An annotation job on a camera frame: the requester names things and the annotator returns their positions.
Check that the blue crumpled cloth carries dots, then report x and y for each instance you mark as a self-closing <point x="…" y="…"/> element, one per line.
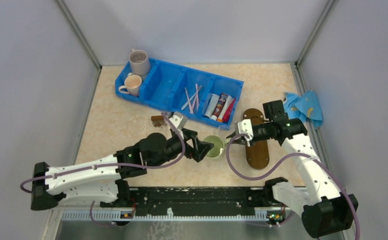
<point x="305" y="107"/>

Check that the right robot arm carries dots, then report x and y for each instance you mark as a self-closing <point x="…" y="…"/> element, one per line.
<point x="325" y="208"/>

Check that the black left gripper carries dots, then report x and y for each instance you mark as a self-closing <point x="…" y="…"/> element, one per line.
<point x="202" y="147"/>

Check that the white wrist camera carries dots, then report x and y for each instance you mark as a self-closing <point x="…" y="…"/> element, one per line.
<point x="178" y="120"/>
<point x="245" y="129"/>

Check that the blue divided storage bin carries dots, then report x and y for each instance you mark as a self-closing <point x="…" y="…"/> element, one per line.
<point x="164" y="89"/>

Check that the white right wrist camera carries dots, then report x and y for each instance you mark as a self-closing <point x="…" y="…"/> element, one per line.
<point x="245" y="129"/>

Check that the white tube black cap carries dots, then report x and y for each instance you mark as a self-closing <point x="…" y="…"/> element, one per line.
<point x="212" y="105"/>

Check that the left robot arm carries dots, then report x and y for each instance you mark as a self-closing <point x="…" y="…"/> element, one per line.
<point x="104" y="180"/>

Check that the white tube orange cap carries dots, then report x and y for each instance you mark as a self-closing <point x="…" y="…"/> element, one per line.
<point x="224" y="109"/>

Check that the clear textured acrylic tray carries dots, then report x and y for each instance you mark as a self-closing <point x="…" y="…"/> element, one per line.
<point x="223" y="132"/>

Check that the brown oval wooden tray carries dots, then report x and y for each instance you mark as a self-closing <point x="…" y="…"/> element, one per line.
<point x="257" y="154"/>

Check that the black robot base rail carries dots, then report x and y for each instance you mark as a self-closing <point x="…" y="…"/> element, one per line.
<point x="191" y="202"/>

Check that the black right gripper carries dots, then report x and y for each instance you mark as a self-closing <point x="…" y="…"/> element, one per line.
<point x="241" y="140"/>

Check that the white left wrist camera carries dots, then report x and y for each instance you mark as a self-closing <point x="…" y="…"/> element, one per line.
<point x="178" y="120"/>

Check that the light pink toothbrush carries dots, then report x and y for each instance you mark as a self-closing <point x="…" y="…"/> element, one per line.
<point x="197" y="96"/>

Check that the white ceramic mug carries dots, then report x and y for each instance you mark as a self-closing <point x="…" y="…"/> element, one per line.
<point x="131" y="85"/>

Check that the clear holder with wooden ends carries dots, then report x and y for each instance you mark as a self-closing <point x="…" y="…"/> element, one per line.
<point x="158" y="125"/>

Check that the green ceramic mug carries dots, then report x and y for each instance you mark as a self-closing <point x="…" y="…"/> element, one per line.
<point x="219" y="146"/>

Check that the grey ceramic mug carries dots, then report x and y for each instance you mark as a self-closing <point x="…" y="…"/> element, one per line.
<point x="139" y="62"/>

